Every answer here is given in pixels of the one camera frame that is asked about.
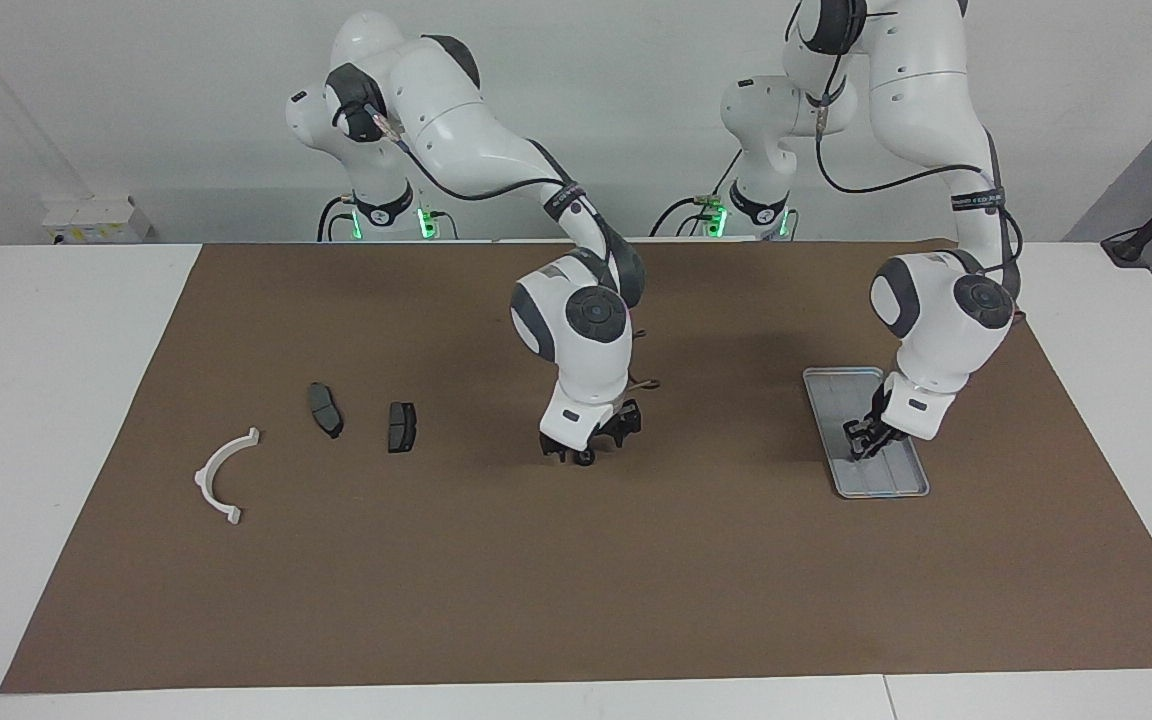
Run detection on silver metal tray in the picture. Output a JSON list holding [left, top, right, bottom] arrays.
[[802, 367, 931, 499]]

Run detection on brown table mat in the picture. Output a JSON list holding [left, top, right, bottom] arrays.
[[0, 240, 1152, 694]]

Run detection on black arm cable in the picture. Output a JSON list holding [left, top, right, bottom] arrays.
[[811, 50, 1027, 321], [361, 105, 659, 393]]

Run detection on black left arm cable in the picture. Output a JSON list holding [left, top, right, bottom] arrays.
[[811, 50, 1027, 321]]

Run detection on dark grey curved brake pad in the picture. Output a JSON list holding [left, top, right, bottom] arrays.
[[307, 382, 345, 440]]

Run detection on white curved plastic bracket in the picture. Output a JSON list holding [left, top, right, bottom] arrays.
[[193, 427, 262, 526]]

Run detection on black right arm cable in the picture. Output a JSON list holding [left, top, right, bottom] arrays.
[[361, 105, 659, 393]]

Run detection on white power box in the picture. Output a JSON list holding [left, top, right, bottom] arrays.
[[44, 195, 152, 244]]

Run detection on black base cable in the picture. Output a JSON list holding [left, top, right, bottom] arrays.
[[650, 150, 743, 238], [316, 195, 357, 242]]

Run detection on black left base cable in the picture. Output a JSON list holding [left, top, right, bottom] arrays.
[[650, 150, 743, 238]]

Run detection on black right base cable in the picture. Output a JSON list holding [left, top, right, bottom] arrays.
[[316, 195, 357, 242]]

